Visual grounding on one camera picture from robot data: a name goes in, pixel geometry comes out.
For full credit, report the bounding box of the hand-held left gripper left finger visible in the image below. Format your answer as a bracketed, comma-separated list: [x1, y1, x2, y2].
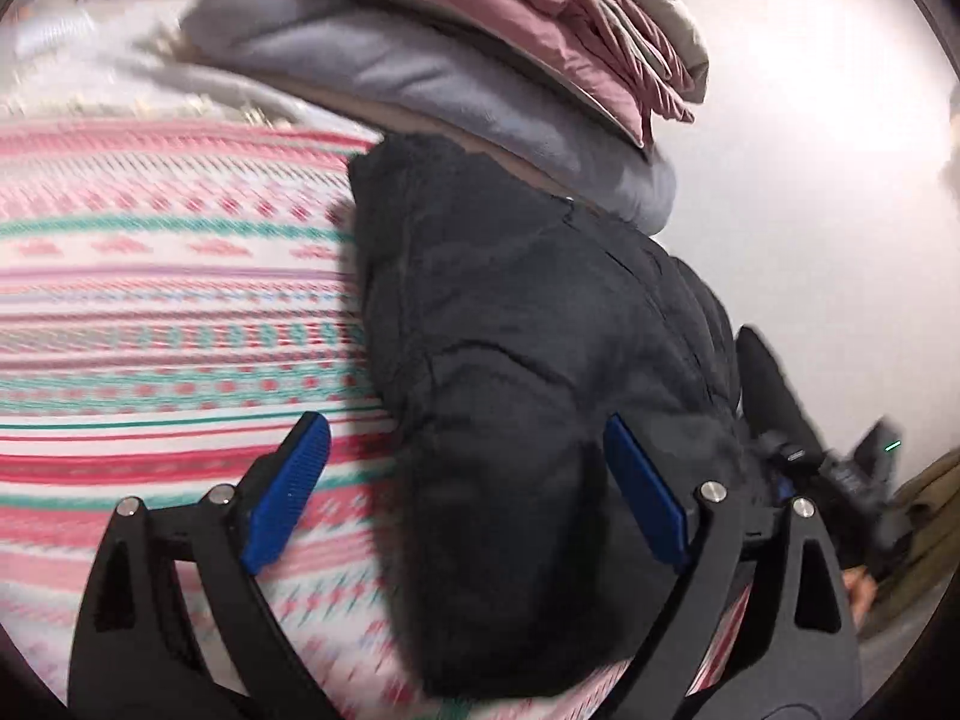
[67, 411, 332, 720]

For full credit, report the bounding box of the patterned knit-print blanket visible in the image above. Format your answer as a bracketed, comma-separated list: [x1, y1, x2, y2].
[0, 11, 751, 720]

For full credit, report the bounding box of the cream duvet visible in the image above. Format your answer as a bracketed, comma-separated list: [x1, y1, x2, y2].
[596, 0, 711, 104]

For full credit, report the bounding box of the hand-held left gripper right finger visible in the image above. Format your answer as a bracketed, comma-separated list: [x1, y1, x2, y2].
[600, 412, 860, 720]

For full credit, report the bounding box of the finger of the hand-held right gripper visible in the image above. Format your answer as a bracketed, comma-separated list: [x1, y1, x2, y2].
[736, 324, 824, 466]
[750, 431, 802, 508]

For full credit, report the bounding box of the pink folded blanket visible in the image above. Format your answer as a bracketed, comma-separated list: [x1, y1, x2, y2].
[212, 0, 700, 152]

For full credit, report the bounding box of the person's right hand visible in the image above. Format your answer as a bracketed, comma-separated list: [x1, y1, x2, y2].
[843, 568, 878, 617]

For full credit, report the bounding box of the black quilted jacket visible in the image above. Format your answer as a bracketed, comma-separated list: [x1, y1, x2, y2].
[347, 132, 755, 700]

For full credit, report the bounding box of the person's right forearm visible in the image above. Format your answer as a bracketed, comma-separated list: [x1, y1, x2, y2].
[862, 448, 960, 640]

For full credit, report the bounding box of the grey-blue fleece blanket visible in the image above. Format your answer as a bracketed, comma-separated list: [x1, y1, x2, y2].
[178, 0, 680, 238]

